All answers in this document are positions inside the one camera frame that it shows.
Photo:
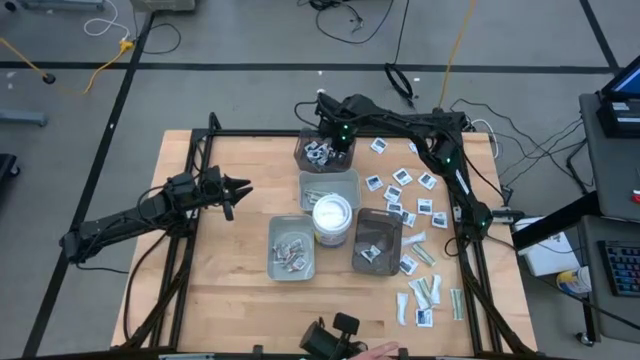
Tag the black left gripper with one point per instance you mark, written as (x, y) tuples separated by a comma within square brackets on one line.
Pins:
[(215, 192)]

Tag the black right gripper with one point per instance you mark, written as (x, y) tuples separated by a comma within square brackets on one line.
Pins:
[(342, 132)]

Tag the blue-print antiseptic wipe packet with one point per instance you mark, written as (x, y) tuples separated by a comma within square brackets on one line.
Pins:
[(425, 206), (392, 193), (373, 182), (412, 148), (314, 156), (424, 317), (439, 219), (401, 176), (408, 264), (371, 252), (427, 181), (394, 207), (409, 218), (327, 158), (311, 146), (378, 145), (322, 149)]

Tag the small grey-white sachet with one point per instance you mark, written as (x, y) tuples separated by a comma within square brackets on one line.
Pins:
[(285, 264), (295, 245), (299, 263), (279, 251)]

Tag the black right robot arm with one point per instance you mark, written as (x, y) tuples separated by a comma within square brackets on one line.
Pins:
[(440, 150)]

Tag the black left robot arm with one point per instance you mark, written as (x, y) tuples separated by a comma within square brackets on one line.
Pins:
[(125, 222)]

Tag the light grey plastic bin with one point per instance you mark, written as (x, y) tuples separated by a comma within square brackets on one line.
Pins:
[(345, 185), (280, 227)]

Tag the dark translucent plastic bin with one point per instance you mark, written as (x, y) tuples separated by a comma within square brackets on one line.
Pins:
[(380, 230), (301, 165)]

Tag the Lysol disinfecting wipes canister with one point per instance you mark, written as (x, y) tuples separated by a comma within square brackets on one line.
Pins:
[(331, 220)]

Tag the white bandage wrapper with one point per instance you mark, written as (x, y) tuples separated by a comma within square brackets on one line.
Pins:
[(402, 308), (414, 238), (436, 289), (415, 289)]

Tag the person's hand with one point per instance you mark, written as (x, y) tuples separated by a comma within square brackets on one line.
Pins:
[(377, 351)]

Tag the black desk leg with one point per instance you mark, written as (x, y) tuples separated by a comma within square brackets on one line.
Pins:
[(550, 225)]

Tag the black floor puck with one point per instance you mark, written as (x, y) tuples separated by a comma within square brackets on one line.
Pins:
[(48, 78)]

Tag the grey metal bar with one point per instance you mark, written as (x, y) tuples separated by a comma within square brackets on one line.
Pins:
[(22, 118)]

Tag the wipes tub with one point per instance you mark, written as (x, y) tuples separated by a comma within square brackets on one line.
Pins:
[(574, 281)]

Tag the grey cart top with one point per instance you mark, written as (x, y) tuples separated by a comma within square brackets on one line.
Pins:
[(610, 175)]

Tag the black laptop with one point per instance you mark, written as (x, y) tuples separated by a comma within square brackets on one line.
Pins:
[(622, 107)]

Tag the small red object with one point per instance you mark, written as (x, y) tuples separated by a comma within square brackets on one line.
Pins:
[(636, 196)]

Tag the black keyboard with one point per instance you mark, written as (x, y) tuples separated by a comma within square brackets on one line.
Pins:
[(622, 267)]

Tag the grey desk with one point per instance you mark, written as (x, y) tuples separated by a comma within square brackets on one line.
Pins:
[(615, 315)]

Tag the black camera on mount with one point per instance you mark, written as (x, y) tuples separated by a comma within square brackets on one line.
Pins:
[(325, 342)]

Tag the grey equipment rail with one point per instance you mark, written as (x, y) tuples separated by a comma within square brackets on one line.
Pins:
[(60, 4)]

